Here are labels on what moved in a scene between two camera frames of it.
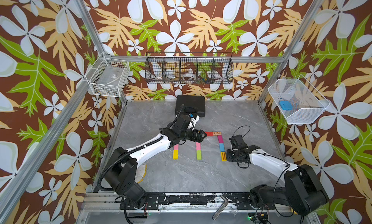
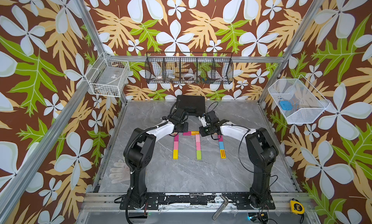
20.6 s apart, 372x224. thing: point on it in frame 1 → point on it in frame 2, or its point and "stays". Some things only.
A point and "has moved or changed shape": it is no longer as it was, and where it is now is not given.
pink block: x=198 y=146 stays
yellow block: x=176 y=154 stays
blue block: x=222 y=147 stays
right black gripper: x=227 y=154 → x=201 y=131
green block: x=199 y=155 stays
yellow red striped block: x=224 y=157 has moved or changed shape
